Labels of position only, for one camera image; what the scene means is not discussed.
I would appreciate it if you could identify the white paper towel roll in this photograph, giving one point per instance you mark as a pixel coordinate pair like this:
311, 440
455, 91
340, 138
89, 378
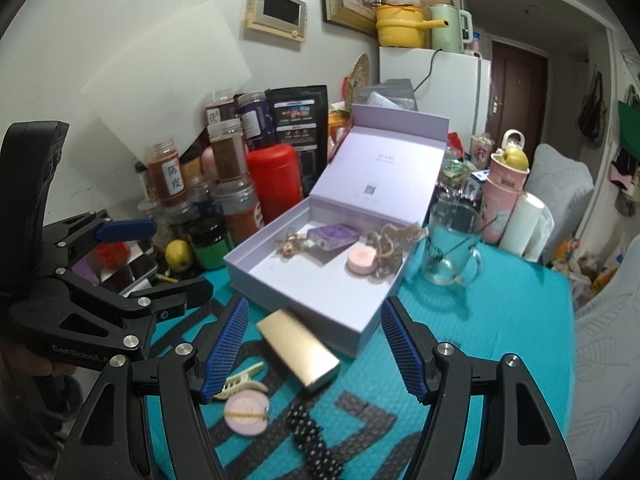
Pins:
528, 229

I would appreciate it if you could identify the green electric kettle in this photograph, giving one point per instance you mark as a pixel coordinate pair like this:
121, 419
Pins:
458, 32

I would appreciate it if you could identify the black snack pouch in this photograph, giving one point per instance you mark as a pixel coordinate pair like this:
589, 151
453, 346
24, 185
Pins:
301, 118

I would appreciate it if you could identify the gold beaded hair accessory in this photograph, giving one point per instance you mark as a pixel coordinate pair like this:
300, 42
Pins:
293, 243

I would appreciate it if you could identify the wall intercom panel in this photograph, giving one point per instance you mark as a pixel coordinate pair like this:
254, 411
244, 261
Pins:
283, 18

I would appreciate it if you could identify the white refrigerator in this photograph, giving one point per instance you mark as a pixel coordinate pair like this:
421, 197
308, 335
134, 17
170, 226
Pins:
451, 85

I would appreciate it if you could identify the yellow fruit on cups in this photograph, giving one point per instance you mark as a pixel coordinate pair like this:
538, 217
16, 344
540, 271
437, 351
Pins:
515, 158

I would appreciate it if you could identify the green hanging bag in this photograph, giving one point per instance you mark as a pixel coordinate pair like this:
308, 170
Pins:
629, 129

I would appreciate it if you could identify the glass mug with cartoon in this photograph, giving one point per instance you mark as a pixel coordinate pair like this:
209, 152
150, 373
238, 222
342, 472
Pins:
448, 224

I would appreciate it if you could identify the white thermos bottle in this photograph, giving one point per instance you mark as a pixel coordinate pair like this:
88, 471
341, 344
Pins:
513, 138

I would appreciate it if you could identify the pink round soap case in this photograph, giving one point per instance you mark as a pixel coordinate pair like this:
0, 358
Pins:
362, 260

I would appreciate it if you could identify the yellow green lemon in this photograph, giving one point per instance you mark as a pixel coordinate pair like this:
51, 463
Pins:
178, 256

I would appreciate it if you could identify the round pink compact with band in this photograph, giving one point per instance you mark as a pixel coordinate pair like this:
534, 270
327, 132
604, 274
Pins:
247, 413

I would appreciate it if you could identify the red cylindrical canister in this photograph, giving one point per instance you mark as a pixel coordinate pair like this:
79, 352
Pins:
276, 177

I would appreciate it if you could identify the cream hair clip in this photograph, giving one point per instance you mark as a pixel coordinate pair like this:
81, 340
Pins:
244, 380

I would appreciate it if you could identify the black polka dot scrunchie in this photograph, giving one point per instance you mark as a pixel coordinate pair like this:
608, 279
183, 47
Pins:
320, 462

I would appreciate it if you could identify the spice jar with label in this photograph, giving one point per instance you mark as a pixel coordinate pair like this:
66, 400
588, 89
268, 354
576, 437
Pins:
162, 161

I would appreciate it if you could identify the tall brown spice jar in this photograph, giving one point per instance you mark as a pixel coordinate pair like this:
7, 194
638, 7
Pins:
227, 142

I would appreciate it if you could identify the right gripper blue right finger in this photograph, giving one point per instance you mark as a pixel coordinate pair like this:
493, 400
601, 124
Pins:
400, 332

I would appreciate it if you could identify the beige claw hair clip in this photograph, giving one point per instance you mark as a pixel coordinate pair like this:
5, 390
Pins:
390, 244

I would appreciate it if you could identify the orange labelled wide jar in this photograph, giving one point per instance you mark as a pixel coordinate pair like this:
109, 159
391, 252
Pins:
237, 201

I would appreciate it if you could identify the lavender gift box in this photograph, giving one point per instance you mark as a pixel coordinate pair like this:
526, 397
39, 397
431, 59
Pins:
384, 172

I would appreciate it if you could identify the metal spoon in mug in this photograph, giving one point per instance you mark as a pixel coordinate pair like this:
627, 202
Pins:
479, 231

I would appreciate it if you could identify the yellow pot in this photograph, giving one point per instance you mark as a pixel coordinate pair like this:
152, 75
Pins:
404, 26

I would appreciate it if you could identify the purple lidded jar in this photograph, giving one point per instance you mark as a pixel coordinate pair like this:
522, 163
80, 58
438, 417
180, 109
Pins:
256, 120

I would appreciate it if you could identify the gold rectangular box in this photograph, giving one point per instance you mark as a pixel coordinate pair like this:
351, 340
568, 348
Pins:
314, 365

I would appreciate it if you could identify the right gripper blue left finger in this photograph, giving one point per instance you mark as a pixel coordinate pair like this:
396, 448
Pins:
219, 345

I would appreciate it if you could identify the teal bubble mailer mat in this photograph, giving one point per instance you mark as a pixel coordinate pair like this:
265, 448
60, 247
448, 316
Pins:
371, 422

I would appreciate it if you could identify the brown wooden door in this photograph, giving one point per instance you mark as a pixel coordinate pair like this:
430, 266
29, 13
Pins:
518, 94

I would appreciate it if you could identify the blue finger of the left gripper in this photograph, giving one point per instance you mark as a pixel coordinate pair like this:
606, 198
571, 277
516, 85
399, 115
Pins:
126, 230
184, 295

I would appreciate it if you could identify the purple small card box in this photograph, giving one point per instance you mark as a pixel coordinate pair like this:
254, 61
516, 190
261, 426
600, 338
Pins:
332, 237

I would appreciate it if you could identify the grey quilted chair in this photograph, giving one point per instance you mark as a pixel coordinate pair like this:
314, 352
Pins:
604, 430

